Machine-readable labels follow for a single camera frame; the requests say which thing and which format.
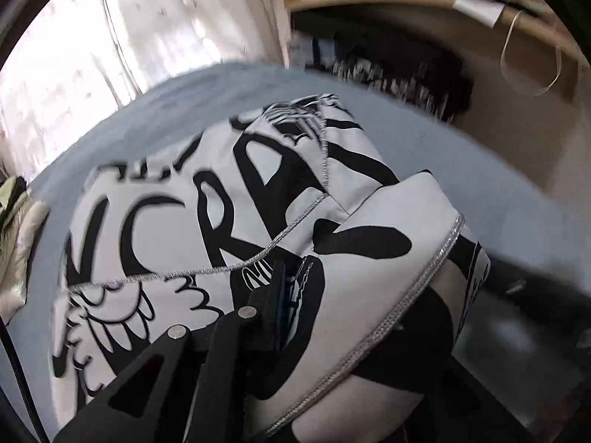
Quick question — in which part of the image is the black white graffiti print garment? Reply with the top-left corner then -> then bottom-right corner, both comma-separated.
51,94 -> 490,442

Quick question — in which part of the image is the cream white folded jacket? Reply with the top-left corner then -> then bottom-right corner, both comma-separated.
1,201 -> 49,324

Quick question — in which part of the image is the green black folded garment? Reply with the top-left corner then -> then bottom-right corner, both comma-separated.
0,176 -> 29,232

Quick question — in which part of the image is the white patterned curtain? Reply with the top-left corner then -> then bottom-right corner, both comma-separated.
1,0 -> 287,179

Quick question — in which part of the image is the blue bed sheet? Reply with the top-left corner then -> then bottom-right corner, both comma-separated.
8,63 -> 590,436

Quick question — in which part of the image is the black patterned hanging cloth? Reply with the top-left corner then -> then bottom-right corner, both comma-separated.
307,32 -> 474,124

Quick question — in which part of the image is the wooden bookshelf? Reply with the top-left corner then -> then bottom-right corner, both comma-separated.
284,0 -> 590,102

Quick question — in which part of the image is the black cable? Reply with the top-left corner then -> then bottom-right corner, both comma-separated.
0,317 -> 51,443

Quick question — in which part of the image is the white charger with cable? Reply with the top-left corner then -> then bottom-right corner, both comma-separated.
452,0 -> 563,98

